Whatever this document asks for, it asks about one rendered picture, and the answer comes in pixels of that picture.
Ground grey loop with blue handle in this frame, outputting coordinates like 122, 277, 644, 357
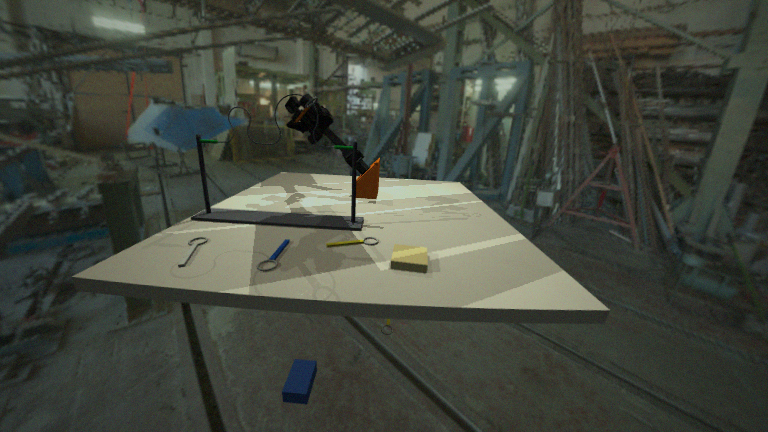
257, 239, 289, 271

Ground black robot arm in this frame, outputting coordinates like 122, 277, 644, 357
299, 94, 371, 176

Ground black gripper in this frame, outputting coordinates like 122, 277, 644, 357
285, 96, 322, 144

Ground pale grey loop with straight handle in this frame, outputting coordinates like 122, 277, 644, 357
178, 237, 208, 267

